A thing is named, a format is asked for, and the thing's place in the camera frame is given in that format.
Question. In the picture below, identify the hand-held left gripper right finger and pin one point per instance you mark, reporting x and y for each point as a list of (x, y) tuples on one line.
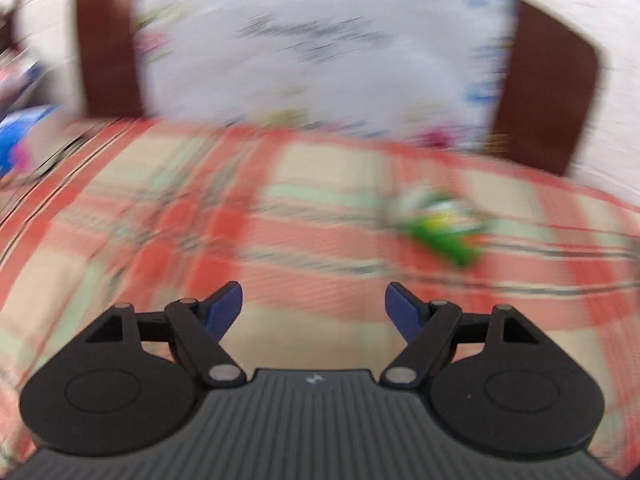
[(405, 312)]

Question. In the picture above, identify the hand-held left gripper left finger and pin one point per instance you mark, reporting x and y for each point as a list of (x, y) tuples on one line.
[(222, 312)]

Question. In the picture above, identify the small green box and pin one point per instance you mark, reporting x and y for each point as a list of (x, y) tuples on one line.
[(442, 232)]

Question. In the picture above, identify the plaid tablecloth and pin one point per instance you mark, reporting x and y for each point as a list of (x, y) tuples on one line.
[(310, 220)]

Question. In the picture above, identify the wide brown chair back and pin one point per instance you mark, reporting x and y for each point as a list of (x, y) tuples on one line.
[(545, 95)]

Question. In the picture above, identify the blue tissue pack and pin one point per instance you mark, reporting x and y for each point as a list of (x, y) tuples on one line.
[(22, 135)]

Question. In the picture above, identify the narrow brown chair back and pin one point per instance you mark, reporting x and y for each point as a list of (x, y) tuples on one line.
[(107, 50)]

